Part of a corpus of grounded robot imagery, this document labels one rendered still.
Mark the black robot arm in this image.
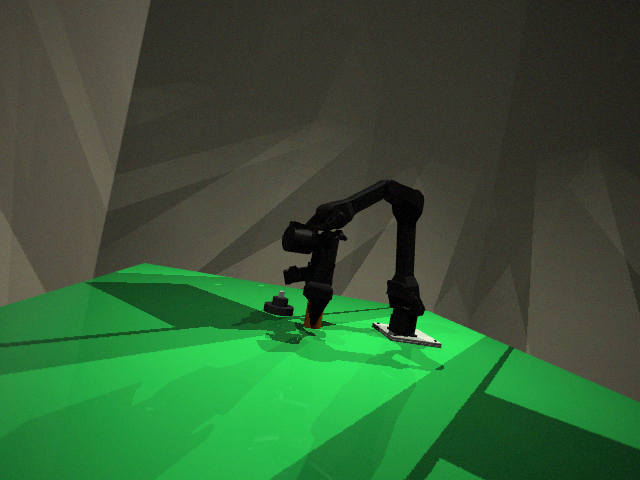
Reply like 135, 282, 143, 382
282, 179, 425, 337

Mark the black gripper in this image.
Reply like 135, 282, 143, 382
303, 255, 336, 325

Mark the orange knob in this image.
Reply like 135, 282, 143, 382
304, 301, 324, 329

